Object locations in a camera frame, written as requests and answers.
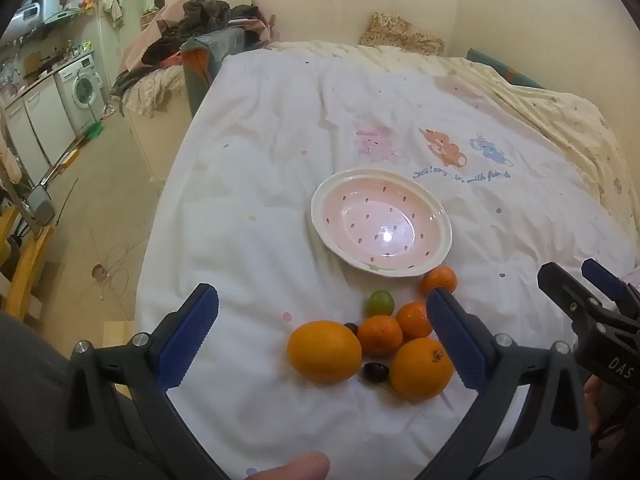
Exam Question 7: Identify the large orange with stem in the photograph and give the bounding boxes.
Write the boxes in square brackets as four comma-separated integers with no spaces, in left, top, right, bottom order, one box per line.
[390,337,455,401]

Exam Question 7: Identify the white kitchen cabinets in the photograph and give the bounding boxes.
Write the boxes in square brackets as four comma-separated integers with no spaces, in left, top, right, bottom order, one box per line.
[2,77,76,186]

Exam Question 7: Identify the yellow wooden chair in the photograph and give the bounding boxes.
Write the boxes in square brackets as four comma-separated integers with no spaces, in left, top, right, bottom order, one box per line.
[0,205,56,321]

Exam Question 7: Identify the green dustpan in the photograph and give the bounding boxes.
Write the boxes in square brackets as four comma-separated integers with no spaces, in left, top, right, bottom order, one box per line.
[75,120,106,143]

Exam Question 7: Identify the white washing machine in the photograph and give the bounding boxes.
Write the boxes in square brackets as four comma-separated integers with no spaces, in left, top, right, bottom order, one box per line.
[54,52,108,133]

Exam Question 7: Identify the thin floor cable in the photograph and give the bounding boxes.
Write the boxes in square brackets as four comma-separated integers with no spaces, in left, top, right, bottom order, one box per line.
[92,245,147,302]

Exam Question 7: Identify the green grape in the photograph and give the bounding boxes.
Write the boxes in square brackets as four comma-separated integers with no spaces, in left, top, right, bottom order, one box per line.
[367,290,396,318]

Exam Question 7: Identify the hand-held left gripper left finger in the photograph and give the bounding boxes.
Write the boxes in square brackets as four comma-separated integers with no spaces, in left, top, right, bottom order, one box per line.
[55,282,231,480]

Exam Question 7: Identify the pink seed-print bowl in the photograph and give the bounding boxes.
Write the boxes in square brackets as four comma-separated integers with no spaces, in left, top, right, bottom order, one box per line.
[310,168,453,278]

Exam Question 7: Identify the teal pillow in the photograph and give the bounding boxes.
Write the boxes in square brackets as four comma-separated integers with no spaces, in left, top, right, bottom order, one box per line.
[467,49,543,90]

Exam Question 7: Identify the small mandarin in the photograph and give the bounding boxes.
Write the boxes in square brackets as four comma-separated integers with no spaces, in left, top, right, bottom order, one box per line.
[419,266,458,297]
[356,315,404,358]
[396,301,434,339]

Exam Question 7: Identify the person's right hand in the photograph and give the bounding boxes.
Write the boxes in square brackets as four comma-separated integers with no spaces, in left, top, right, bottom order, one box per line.
[582,375,606,436]

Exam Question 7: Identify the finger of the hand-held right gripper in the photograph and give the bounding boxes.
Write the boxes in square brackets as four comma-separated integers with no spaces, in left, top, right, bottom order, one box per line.
[537,262,609,332]
[581,258,640,311]

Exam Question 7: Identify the person's left hand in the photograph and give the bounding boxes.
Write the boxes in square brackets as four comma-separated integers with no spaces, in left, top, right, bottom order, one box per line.
[248,451,331,480]

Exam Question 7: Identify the floral bed sheet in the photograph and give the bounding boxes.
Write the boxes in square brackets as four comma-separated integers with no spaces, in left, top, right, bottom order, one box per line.
[122,67,186,117]

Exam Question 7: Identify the pile of dark clothes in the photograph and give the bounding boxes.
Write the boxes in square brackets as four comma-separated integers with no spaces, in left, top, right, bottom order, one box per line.
[142,0,273,68]

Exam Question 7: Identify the floral pillow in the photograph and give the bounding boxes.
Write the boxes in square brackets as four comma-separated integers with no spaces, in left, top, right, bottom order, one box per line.
[360,12,445,56]

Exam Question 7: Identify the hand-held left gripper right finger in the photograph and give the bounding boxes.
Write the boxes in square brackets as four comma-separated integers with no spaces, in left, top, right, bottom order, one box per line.
[415,287,593,480]

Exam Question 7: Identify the white animal-print blanket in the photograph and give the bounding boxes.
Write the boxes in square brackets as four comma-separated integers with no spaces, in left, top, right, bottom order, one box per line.
[135,50,640,480]

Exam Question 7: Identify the large oval orange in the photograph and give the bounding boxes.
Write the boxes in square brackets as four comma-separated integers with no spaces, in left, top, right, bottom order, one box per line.
[287,320,362,385]

